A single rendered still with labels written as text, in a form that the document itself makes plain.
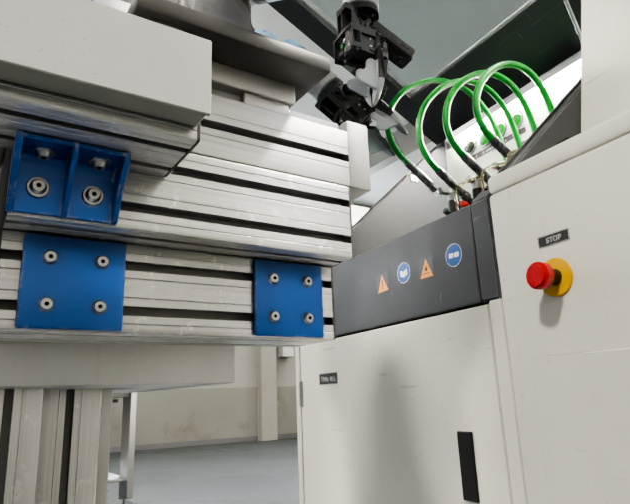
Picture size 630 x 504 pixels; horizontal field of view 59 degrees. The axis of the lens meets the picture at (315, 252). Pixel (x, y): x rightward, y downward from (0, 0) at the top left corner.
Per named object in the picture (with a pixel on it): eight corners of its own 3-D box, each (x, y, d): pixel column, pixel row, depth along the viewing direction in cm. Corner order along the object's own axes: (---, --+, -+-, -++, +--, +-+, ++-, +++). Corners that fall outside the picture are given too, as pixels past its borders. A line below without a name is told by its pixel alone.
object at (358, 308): (301, 344, 137) (299, 281, 142) (317, 344, 139) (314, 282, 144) (480, 302, 85) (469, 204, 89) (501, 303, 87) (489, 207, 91)
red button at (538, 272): (521, 298, 73) (516, 260, 74) (543, 300, 74) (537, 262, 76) (554, 291, 68) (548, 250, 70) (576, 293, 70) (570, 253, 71)
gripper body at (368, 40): (333, 67, 113) (331, 17, 116) (369, 77, 117) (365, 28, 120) (353, 46, 106) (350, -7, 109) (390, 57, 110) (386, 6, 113)
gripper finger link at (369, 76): (353, 101, 108) (350, 59, 110) (378, 107, 111) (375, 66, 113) (361, 93, 105) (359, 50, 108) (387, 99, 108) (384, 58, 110)
